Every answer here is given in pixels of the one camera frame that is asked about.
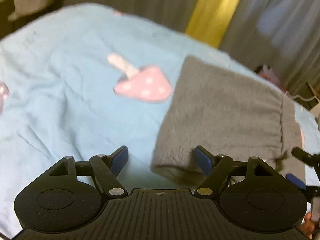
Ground right hand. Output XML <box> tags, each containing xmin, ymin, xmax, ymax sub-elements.
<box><xmin>299</xmin><ymin>212</ymin><xmax>315</xmax><ymax>239</ymax></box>

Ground grey curtain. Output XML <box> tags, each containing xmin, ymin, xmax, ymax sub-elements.
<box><xmin>63</xmin><ymin>0</ymin><xmax>319</xmax><ymax>93</ymax></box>

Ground yellow curtain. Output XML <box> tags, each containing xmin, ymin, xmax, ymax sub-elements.
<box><xmin>185</xmin><ymin>0</ymin><xmax>240</xmax><ymax>48</ymax></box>

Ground white charging cable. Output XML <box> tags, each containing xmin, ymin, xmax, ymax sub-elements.
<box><xmin>285</xmin><ymin>82</ymin><xmax>320</xmax><ymax>103</ymax></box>

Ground grey sweatpants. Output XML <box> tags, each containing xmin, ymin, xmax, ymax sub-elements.
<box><xmin>150</xmin><ymin>56</ymin><xmax>305</xmax><ymax>186</ymax></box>

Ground light blue bed sheet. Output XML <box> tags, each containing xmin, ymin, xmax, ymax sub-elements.
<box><xmin>1</xmin><ymin>4</ymin><xmax>319</xmax><ymax>239</ymax></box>

